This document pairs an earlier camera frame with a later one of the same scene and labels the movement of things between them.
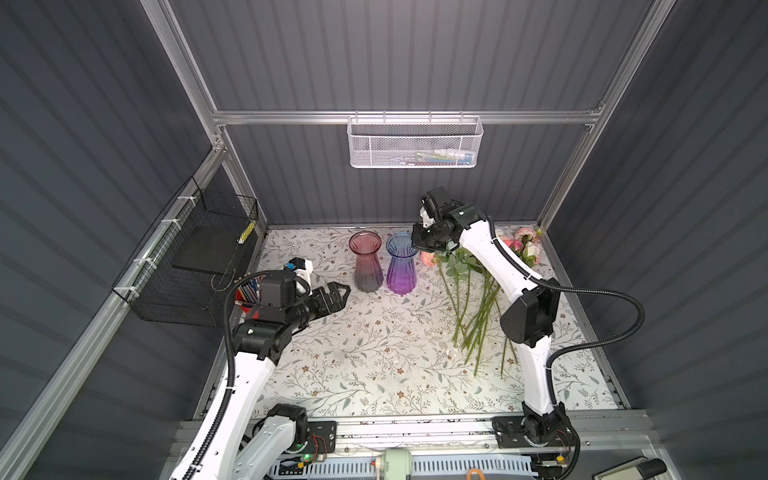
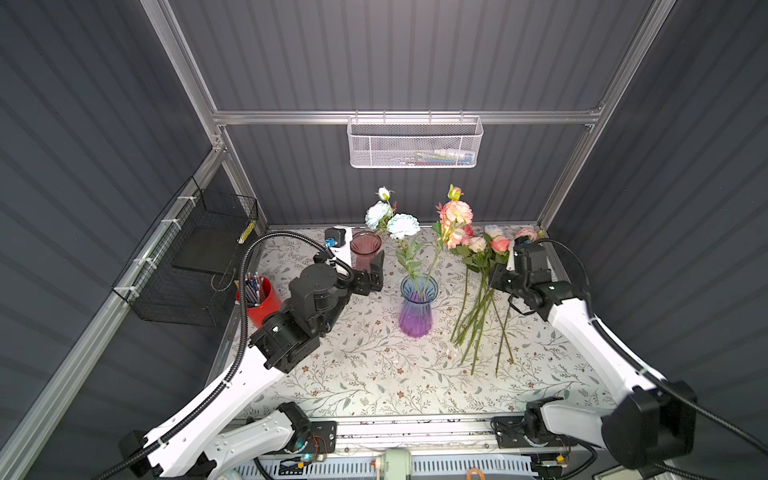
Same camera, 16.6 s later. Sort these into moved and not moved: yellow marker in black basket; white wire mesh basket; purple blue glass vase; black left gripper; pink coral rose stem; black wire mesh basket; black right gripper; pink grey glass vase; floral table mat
Moved: pink coral rose stem; purple blue glass vase; black left gripper; black right gripper
Not moved: yellow marker in black basket; floral table mat; pink grey glass vase; black wire mesh basket; white wire mesh basket
